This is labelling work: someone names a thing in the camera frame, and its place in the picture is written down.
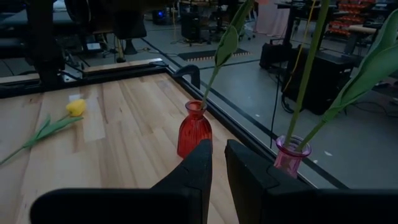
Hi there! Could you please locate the pink glass vase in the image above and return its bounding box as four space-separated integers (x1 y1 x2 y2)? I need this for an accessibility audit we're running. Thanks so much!
273 134 312 180

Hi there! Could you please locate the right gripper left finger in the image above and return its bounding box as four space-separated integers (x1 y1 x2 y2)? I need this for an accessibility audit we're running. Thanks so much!
30 139 214 224

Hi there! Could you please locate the black table frame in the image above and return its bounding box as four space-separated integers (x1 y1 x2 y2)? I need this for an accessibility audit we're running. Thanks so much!
0 60 349 190

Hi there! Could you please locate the blue lit device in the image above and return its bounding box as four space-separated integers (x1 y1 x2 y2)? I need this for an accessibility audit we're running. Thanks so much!
152 9 170 26

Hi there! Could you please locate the red glass vase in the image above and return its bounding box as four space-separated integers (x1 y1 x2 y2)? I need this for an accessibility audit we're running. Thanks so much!
176 100 213 159

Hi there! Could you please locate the small black case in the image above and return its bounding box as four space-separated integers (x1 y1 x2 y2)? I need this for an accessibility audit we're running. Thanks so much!
259 42 292 70

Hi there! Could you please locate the pale pink curtain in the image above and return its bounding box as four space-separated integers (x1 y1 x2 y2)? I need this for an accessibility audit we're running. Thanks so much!
254 0 290 38

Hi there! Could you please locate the black floor cable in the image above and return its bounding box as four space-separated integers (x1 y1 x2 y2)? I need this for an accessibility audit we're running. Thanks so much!
269 62 295 149

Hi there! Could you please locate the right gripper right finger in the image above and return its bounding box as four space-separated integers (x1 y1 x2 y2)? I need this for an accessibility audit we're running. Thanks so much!
224 139 398 224

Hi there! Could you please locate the small screen device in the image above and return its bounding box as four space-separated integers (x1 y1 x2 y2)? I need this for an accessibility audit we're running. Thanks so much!
83 42 103 53

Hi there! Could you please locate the red bin rack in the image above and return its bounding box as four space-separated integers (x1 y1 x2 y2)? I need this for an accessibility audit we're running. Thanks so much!
328 1 377 37

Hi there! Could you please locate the black floor mat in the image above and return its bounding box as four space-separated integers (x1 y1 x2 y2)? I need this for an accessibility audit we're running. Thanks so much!
177 48 251 62

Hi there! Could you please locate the black cabinet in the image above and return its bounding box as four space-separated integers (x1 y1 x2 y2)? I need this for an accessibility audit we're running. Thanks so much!
180 12 206 41

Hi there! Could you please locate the black curved bracket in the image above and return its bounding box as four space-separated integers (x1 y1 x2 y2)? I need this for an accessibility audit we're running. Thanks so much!
173 64 201 90

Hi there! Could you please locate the yellow artificial tulip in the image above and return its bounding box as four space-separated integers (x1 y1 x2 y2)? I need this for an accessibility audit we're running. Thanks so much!
0 98 87 166

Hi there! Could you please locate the yellow cable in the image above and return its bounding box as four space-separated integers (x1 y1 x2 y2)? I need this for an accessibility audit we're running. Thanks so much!
282 0 318 93

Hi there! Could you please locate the black equipment box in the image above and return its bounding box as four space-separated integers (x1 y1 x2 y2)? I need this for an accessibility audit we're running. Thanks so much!
281 49 355 116

